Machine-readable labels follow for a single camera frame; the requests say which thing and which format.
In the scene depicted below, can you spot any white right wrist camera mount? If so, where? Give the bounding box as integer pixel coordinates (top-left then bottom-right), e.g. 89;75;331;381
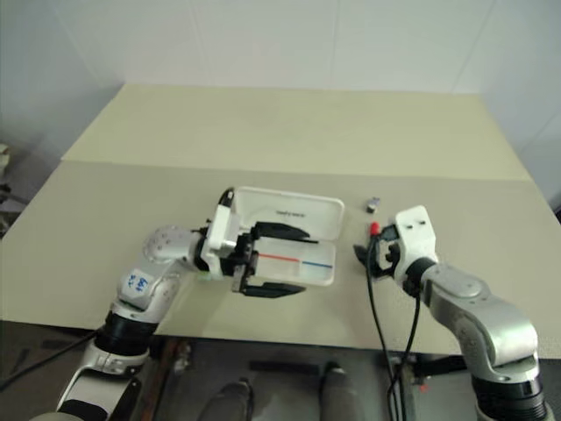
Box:
393;204;438;282

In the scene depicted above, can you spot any dark rounded shape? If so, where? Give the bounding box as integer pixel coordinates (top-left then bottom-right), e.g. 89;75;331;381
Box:
209;379;256;421
318;360;352;421

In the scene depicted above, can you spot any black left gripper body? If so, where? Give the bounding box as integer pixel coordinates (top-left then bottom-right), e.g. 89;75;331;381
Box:
220;227;261;295

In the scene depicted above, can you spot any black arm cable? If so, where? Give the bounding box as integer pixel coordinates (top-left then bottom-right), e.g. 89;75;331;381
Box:
0;332;96;390
386;280;424;421

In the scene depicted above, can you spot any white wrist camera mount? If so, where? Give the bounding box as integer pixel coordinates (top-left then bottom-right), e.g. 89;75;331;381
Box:
393;204;438;282
204;188;243;280

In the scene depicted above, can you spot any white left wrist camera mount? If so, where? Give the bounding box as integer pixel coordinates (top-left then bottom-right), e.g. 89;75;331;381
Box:
204;188;243;280

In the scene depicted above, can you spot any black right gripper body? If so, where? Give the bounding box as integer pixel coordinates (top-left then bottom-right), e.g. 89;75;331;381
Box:
371;225;401;278

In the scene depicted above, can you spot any white hinged pencil case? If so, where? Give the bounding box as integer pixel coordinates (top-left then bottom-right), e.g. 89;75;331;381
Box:
227;186;346;289

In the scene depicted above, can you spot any grey metal equipment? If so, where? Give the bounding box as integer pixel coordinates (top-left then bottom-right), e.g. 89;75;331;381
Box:
0;142;25;236

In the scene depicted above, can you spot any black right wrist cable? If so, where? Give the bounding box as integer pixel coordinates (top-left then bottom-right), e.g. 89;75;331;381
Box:
366;239;398;421

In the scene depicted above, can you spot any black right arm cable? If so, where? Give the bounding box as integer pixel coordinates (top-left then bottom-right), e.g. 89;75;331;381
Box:
386;280;424;421

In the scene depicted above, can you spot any black flat bar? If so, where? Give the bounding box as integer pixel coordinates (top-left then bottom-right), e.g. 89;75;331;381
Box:
248;359;320;375

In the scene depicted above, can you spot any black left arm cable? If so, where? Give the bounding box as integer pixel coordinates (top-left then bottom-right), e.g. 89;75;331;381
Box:
0;332;96;390

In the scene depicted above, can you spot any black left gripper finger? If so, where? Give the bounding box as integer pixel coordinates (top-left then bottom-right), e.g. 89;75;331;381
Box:
242;282;307;301
253;221;320;243

